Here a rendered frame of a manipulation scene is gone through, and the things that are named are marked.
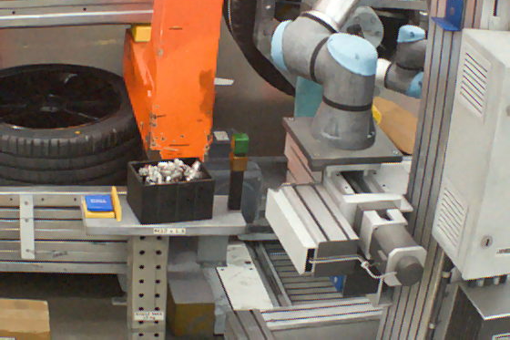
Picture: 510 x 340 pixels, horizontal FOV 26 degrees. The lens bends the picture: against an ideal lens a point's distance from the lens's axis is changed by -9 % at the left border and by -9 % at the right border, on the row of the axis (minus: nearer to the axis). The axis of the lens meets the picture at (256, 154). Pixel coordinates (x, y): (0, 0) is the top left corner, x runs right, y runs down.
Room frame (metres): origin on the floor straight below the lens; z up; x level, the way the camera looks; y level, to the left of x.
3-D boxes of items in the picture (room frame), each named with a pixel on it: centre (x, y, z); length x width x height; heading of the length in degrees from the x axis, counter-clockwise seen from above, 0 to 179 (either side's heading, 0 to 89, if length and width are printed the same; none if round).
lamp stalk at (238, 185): (2.74, 0.04, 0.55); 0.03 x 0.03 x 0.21; 16
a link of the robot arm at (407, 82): (2.89, -0.38, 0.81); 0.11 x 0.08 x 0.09; 61
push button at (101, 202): (2.64, 0.40, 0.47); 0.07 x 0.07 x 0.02; 16
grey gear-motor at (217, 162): (3.24, 0.11, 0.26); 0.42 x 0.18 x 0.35; 16
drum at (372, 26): (3.24, -0.24, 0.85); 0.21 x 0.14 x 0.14; 16
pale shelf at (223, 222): (2.69, 0.23, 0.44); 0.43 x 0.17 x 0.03; 106
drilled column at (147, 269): (2.68, 0.26, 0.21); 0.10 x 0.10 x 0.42; 16
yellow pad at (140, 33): (3.41, 0.36, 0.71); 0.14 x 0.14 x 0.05; 16
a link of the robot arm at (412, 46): (2.88, -0.39, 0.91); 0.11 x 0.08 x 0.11; 50
